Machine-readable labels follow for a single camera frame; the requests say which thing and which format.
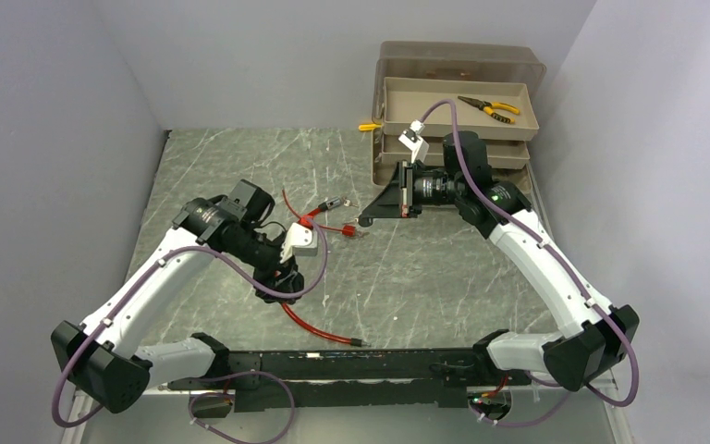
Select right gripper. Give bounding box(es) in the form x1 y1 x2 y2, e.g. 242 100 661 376
363 159 465 218

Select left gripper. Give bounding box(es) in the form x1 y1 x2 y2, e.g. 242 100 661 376
226 224 299 304

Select silver key bunch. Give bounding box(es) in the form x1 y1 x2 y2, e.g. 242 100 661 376
340 197 359 208

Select red cable lock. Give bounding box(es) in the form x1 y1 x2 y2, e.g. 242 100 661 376
281 195 370 350

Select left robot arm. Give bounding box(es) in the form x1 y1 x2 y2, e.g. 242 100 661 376
51 179 320 413

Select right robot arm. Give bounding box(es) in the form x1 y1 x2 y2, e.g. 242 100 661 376
358 131 640 391

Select beige tiered toolbox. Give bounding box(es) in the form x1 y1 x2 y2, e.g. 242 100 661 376
371 41 546 194

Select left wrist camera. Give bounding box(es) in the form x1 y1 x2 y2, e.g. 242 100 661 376
279 223 319 264

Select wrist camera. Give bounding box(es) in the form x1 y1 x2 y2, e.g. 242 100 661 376
279 223 319 264
398 120 429 164

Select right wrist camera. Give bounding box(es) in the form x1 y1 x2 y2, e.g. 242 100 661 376
398 120 429 164

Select yellow handled screwdriver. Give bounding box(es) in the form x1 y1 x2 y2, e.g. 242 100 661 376
358 123 382 132

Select yellow handled pliers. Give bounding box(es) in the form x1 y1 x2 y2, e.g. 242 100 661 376
458 96 520 125

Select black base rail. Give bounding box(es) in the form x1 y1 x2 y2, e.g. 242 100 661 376
167 348 530 413

